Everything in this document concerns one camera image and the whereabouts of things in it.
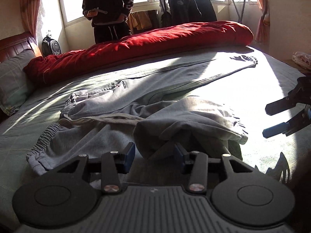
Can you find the orange curtain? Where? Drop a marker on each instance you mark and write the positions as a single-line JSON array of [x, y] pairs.
[[29, 14], [263, 30]]

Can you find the brown wooden headboard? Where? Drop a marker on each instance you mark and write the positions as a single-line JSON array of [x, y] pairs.
[[12, 46]]

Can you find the black backpack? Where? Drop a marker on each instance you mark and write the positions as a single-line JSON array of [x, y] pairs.
[[50, 46]]

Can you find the person in dark hoodie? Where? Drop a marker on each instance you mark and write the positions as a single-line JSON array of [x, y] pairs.
[[108, 18]]

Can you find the orange right curtain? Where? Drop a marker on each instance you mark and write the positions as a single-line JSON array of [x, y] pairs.
[[263, 30]]

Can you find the rack with orange clothes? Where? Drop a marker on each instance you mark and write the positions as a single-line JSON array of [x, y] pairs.
[[143, 20]]

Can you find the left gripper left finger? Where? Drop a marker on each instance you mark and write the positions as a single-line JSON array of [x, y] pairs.
[[114, 163]]

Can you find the grey sweatpants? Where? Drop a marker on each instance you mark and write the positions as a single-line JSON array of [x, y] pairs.
[[152, 108]]

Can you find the orange left curtain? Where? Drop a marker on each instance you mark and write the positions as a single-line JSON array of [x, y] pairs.
[[29, 14]]

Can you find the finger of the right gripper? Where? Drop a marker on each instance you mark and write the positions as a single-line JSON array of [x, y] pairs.
[[284, 128], [299, 95]]

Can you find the pink clothes pile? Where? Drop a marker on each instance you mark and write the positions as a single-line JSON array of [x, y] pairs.
[[302, 59]]

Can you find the green plaid bed blanket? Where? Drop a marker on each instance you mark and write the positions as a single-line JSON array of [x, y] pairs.
[[246, 93]]

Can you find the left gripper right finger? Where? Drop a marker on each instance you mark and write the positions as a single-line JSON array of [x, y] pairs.
[[195, 164]]

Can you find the dark jackets on rack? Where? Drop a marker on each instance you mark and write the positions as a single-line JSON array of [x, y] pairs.
[[176, 12]]

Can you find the grey plaid pillow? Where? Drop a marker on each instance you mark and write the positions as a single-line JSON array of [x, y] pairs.
[[15, 86]]

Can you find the wooden side table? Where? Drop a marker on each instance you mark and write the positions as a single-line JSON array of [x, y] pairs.
[[296, 66]]

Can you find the red duvet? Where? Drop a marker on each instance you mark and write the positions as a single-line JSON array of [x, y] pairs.
[[53, 69]]

